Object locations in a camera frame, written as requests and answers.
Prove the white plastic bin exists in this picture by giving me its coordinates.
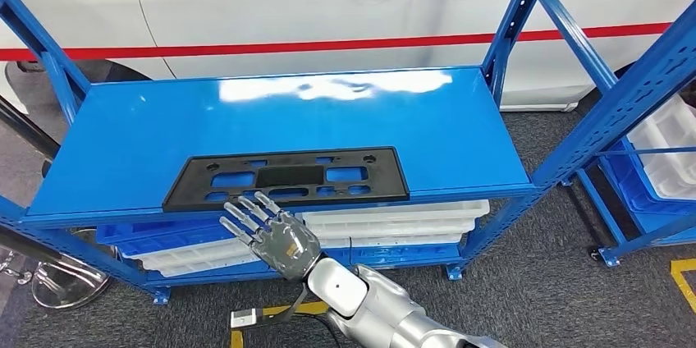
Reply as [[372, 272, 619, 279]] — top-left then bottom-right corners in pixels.
[[300, 199, 491, 226], [643, 155, 696, 201], [628, 94, 696, 172], [117, 237, 257, 272], [312, 218, 477, 239], [320, 232, 463, 249], [158, 255, 262, 279]]

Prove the blue metal shelf rack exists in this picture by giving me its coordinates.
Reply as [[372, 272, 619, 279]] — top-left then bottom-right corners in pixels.
[[0, 0, 696, 306], [576, 135, 696, 269]]

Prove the black license plate frame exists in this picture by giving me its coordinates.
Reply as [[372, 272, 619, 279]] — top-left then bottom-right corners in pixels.
[[162, 146, 410, 213]]

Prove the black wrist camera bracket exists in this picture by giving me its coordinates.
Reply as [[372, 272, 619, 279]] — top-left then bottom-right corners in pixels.
[[252, 282, 312, 329]]

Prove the yellow floor tape square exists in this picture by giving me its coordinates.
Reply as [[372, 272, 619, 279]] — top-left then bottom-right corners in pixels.
[[231, 301, 330, 348]]

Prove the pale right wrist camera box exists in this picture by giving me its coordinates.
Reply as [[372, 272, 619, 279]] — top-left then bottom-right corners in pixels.
[[230, 308, 273, 330]]

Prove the white car with red stripe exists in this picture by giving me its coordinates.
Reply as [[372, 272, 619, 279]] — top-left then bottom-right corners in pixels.
[[0, 0, 696, 112]]

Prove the thick black right wrist cable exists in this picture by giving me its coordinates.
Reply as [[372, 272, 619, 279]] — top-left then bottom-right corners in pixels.
[[309, 313, 345, 348]]

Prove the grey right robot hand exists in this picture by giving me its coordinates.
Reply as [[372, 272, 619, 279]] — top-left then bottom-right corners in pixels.
[[218, 191, 323, 282]]

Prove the chrome stanchion post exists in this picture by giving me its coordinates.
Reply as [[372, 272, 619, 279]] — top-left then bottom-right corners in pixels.
[[0, 224, 112, 309], [0, 95, 61, 161]]

